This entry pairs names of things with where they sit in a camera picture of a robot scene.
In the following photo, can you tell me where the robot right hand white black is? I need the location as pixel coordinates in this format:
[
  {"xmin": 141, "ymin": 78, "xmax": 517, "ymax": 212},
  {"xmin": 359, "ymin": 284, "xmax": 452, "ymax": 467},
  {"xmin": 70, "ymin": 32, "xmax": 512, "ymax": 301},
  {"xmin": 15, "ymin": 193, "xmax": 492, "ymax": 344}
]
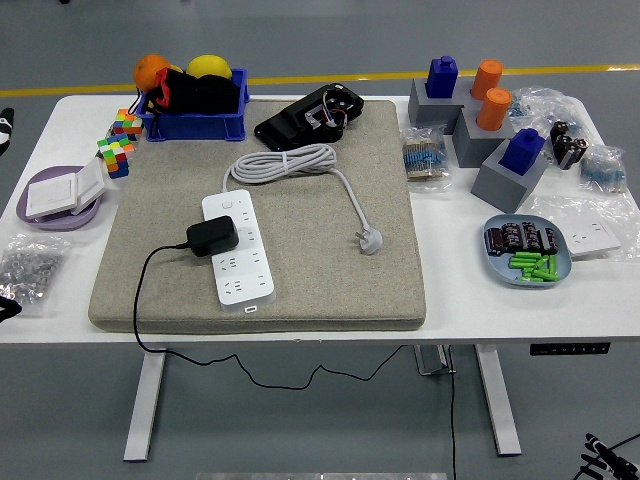
[{"xmin": 579, "ymin": 432, "xmax": 640, "ymax": 480}]

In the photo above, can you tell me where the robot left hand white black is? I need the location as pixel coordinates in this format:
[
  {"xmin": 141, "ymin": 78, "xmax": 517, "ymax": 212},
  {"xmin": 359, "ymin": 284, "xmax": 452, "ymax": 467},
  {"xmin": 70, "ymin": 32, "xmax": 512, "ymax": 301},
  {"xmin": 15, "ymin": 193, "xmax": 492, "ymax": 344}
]
[{"xmin": 0, "ymin": 107, "xmax": 15, "ymax": 157}]

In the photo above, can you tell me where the black plug adapter with cord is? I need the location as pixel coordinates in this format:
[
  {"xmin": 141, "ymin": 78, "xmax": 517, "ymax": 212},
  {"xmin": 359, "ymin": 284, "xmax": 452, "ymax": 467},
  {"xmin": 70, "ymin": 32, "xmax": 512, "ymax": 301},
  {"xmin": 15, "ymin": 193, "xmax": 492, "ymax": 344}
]
[{"xmin": 131, "ymin": 214, "xmax": 409, "ymax": 391}]

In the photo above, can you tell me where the white power strip with cord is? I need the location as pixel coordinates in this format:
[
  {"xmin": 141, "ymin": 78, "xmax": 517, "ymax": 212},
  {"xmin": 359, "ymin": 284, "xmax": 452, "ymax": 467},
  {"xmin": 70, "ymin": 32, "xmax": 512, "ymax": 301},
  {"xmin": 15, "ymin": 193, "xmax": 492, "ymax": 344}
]
[{"xmin": 201, "ymin": 143, "xmax": 385, "ymax": 315}]

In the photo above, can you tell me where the purple plate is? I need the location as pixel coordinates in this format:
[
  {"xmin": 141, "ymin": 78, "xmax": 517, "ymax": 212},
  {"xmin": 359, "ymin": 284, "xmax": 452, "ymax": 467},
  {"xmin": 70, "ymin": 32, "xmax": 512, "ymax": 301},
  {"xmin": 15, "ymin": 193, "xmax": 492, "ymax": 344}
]
[{"xmin": 15, "ymin": 165, "xmax": 104, "ymax": 232}]

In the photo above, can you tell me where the large colourful puzzle cube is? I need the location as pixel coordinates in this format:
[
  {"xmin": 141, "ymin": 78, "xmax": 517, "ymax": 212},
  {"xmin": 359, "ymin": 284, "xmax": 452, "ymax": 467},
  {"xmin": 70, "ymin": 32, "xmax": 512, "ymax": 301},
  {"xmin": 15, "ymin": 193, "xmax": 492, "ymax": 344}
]
[{"xmin": 96, "ymin": 132, "xmax": 136, "ymax": 180}]

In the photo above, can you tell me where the black table control panel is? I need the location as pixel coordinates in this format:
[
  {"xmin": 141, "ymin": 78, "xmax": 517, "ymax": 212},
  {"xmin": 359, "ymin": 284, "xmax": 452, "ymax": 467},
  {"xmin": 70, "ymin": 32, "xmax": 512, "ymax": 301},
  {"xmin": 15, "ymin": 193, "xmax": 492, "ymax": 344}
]
[{"xmin": 529, "ymin": 341, "xmax": 612, "ymax": 357}]

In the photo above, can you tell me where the small colourful puzzle cube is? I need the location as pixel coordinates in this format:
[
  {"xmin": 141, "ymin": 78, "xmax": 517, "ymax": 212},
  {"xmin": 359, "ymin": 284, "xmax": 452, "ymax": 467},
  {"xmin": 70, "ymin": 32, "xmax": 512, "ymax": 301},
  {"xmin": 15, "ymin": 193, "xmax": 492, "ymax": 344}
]
[{"xmin": 111, "ymin": 108, "xmax": 144, "ymax": 142}]

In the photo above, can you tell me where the white table leg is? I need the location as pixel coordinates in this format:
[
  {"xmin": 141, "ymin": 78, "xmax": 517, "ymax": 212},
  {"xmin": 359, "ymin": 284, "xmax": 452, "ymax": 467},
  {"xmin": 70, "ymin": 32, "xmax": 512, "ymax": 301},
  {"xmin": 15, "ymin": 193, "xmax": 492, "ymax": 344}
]
[
  {"xmin": 473, "ymin": 344, "xmax": 524, "ymax": 457},
  {"xmin": 122, "ymin": 347, "xmax": 168, "ymax": 462}
]

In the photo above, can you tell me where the clear bag of metal nuts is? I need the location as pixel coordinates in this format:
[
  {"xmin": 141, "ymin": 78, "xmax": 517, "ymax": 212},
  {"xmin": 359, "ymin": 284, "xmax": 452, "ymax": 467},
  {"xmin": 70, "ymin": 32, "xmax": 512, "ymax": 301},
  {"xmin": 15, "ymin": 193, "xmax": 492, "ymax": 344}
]
[{"xmin": 0, "ymin": 232, "xmax": 71, "ymax": 317}]

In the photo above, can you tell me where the orange fruit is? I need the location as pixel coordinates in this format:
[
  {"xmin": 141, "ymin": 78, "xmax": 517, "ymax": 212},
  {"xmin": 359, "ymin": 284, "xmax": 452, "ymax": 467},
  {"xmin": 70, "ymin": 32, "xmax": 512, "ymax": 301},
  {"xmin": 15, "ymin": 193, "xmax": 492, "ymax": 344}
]
[{"xmin": 132, "ymin": 53, "xmax": 172, "ymax": 94}]

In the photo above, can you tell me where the blue plastic bin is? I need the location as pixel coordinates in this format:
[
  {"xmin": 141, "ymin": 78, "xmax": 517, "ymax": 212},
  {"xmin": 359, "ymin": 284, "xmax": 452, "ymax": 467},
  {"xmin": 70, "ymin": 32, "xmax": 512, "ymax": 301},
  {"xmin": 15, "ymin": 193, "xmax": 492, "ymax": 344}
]
[{"xmin": 134, "ymin": 67, "xmax": 250, "ymax": 143}]

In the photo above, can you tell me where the black pouch with red trim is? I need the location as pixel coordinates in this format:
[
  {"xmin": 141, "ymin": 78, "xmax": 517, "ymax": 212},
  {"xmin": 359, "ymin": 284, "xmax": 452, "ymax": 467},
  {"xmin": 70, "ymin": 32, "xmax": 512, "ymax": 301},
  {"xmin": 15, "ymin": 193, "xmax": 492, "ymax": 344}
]
[{"xmin": 127, "ymin": 67, "xmax": 241, "ymax": 117}]

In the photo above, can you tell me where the yellow lemon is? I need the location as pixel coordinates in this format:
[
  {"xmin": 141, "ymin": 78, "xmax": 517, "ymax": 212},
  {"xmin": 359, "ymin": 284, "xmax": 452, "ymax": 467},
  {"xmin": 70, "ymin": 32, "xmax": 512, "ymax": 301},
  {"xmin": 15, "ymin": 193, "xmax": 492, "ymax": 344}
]
[{"xmin": 186, "ymin": 53, "xmax": 234, "ymax": 80}]

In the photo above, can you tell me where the blue-grey plate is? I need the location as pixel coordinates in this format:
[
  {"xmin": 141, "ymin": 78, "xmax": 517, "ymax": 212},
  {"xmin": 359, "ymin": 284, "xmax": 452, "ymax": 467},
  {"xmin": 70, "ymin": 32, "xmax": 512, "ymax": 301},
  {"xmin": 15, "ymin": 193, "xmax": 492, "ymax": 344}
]
[{"xmin": 481, "ymin": 213, "xmax": 574, "ymax": 290}]

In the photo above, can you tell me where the large clear plastic bag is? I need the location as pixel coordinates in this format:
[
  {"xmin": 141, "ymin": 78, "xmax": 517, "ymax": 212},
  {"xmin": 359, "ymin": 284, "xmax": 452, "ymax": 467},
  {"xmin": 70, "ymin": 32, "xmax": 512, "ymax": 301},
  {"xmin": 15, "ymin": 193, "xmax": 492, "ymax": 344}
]
[{"xmin": 529, "ymin": 192, "xmax": 640, "ymax": 264}]

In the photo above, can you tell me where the clear bag of blue resistors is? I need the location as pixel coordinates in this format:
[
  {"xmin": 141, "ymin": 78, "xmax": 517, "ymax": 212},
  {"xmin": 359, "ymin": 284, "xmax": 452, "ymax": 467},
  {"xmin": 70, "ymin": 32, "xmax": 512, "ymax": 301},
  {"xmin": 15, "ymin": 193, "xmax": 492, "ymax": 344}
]
[{"xmin": 578, "ymin": 143, "xmax": 629, "ymax": 195}]

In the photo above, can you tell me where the grey block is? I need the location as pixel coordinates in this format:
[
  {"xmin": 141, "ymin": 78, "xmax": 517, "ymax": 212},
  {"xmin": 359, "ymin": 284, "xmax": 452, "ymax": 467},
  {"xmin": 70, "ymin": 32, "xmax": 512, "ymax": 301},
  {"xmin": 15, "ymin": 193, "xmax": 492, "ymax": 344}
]
[
  {"xmin": 470, "ymin": 144, "xmax": 551, "ymax": 214},
  {"xmin": 452, "ymin": 107, "xmax": 516, "ymax": 169},
  {"xmin": 407, "ymin": 77, "xmax": 476, "ymax": 135}
]

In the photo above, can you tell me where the blue peg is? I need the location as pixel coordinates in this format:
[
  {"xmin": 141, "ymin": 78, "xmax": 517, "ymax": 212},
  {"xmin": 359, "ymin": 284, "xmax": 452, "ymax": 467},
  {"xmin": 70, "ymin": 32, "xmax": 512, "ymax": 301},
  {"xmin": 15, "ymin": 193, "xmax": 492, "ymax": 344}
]
[
  {"xmin": 424, "ymin": 54, "xmax": 460, "ymax": 99},
  {"xmin": 499, "ymin": 127, "xmax": 546, "ymax": 176}
]

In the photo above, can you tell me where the grey-brown mat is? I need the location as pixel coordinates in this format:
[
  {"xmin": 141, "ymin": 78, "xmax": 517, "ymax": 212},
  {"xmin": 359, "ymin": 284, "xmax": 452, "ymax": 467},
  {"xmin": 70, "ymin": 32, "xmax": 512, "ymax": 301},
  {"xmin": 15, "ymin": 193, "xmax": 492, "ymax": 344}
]
[{"xmin": 87, "ymin": 98, "xmax": 428, "ymax": 335}]

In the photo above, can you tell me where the clear bag of striped resistors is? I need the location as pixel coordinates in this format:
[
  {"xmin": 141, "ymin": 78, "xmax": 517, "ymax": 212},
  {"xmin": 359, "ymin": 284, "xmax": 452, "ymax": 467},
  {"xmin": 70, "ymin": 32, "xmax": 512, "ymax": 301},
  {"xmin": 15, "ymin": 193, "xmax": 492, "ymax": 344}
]
[{"xmin": 401, "ymin": 123, "xmax": 454, "ymax": 194}]

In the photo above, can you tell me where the crumpled clear bag with resistors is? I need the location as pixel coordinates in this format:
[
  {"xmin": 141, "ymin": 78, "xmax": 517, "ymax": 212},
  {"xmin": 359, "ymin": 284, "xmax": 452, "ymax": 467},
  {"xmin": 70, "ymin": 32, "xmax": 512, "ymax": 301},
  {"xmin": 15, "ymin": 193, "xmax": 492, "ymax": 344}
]
[{"xmin": 508, "ymin": 85, "xmax": 594, "ymax": 146}]

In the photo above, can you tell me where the orange cylinder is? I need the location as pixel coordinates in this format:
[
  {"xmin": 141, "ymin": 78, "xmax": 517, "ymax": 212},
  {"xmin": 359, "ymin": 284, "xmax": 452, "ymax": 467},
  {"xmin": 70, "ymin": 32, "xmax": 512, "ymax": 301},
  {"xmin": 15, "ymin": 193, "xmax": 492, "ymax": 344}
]
[
  {"xmin": 470, "ymin": 59, "xmax": 505, "ymax": 101},
  {"xmin": 476, "ymin": 87, "xmax": 513, "ymax": 132}
]

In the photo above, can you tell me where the white wall switch panel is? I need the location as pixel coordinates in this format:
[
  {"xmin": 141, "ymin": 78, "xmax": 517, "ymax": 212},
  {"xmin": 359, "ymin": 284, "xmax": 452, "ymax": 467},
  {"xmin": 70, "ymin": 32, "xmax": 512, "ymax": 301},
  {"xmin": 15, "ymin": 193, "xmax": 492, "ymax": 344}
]
[
  {"xmin": 69, "ymin": 157, "xmax": 107, "ymax": 216},
  {"xmin": 24, "ymin": 172, "xmax": 81, "ymax": 220}
]

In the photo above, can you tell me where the thin black hanging cable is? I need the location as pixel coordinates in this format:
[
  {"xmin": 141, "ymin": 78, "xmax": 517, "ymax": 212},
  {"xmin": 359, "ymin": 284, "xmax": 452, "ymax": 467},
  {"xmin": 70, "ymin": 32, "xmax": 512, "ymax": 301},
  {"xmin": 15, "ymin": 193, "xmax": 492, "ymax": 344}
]
[{"xmin": 446, "ymin": 344, "xmax": 459, "ymax": 480}]

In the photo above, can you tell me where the metal bracket under table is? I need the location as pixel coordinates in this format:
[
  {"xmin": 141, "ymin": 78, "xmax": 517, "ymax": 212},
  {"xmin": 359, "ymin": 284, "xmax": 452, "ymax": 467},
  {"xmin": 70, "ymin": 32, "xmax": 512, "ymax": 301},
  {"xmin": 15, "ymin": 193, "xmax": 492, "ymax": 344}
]
[{"xmin": 413, "ymin": 344, "xmax": 457, "ymax": 377}]

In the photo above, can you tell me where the white wall socket panel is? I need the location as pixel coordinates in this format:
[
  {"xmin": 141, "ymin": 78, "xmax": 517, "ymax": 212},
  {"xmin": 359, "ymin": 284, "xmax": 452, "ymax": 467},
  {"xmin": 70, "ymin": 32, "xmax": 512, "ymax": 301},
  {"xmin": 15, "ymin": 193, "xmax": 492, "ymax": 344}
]
[{"xmin": 559, "ymin": 217, "xmax": 622, "ymax": 260}]

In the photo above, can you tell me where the black electronic device with wires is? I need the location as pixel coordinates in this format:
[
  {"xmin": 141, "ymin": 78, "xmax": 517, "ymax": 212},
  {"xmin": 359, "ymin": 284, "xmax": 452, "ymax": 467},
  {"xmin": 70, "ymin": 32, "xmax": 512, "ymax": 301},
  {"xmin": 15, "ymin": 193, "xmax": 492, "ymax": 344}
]
[{"xmin": 253, "ymin": 82, "xmax": 365, "ymax": 151}]

